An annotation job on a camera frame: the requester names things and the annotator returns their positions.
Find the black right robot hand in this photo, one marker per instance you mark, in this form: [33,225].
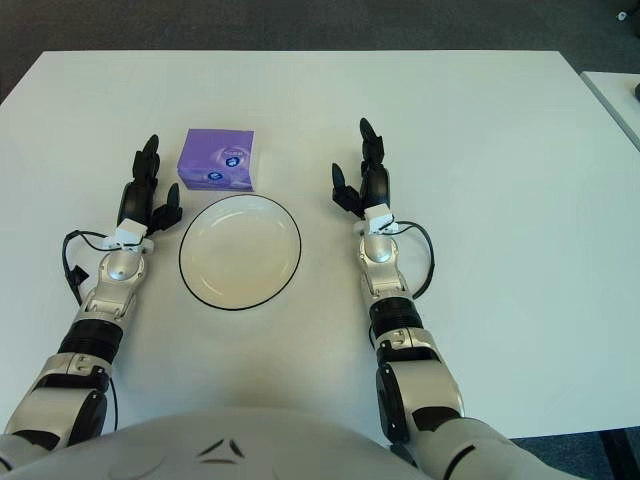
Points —
[377,185]

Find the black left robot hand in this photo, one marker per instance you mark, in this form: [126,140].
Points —
[137,200]

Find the purple tissue paper pack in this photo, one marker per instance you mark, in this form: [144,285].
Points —
[215,150]

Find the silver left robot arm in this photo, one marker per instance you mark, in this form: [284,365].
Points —
[117,270]

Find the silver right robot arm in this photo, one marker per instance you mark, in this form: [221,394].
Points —
[425,380]

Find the white plate with black rim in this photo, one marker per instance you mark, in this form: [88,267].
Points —
[240,255]

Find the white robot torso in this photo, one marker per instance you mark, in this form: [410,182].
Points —
[225,430]

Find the white side table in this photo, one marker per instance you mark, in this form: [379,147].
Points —
[620,95]

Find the dark object on side table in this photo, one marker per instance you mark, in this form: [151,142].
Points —
[637,92]

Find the small white floor object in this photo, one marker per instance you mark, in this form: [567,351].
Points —
[621,15]

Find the black table leg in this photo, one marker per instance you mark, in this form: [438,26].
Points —
[620,457]

